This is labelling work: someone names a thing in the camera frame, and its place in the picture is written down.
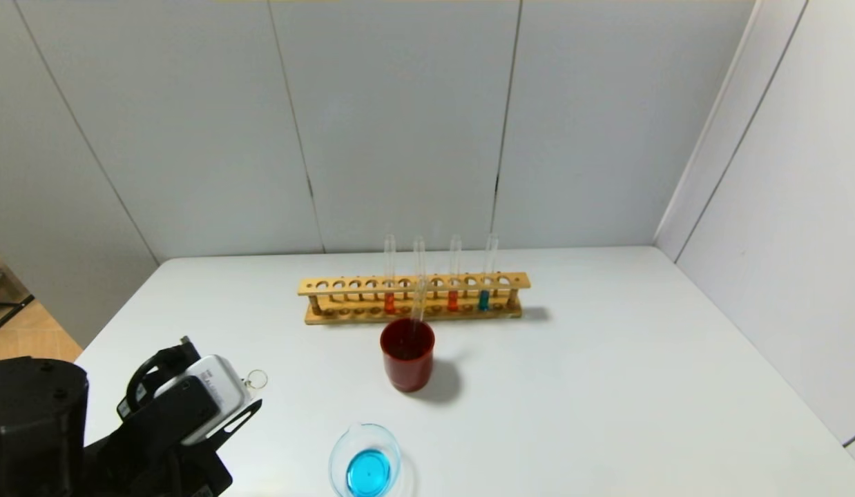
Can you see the test tube with orange pigment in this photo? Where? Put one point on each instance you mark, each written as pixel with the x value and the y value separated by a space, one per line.
pixel 454 259
pixel 389 259

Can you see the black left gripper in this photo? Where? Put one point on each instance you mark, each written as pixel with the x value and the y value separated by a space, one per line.
pixel 158 462

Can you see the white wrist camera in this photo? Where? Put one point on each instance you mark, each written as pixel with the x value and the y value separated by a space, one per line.
pixel 220 383

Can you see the test tube with blue pigment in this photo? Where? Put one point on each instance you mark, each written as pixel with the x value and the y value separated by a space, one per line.
pixel 491 259
pixel 416 319

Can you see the clear glass beaker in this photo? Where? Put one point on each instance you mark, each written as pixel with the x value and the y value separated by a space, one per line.
pixel 367 469

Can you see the black metal frame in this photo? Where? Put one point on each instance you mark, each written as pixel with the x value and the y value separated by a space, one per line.
pixel 6 314

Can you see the test tube with yellow pigment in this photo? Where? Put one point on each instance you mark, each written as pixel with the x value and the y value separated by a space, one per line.
pixel 256 371
pixel 419 248

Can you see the wooden test tube rack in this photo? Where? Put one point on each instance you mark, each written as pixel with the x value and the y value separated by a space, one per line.
pixel 469 281

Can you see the dark red plastic cup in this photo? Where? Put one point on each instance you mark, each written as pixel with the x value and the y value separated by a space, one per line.
pixel 407 369

